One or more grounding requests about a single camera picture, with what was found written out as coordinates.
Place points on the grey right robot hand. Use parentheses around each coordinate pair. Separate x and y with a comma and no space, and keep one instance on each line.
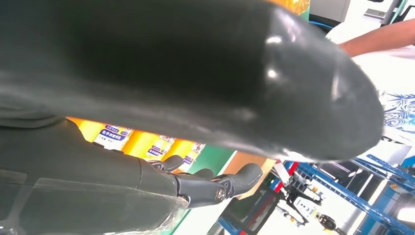
(162,48)

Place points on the green topped table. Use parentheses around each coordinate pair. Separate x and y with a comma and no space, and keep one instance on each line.
(210,159)

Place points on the brown cardboard box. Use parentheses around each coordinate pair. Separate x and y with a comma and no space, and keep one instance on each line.
(243,160)

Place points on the yellow plastic film sheet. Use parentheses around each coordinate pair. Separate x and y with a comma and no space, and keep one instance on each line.
(293,5)

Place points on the white table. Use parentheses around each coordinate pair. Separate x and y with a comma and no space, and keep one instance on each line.
(201,220)

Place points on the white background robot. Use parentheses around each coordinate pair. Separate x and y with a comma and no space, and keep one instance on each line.
(304,204)

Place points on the person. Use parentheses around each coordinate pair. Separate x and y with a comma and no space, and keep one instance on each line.
(395,74)

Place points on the blue shelf rack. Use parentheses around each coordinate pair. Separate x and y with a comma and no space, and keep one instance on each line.
(356,201)

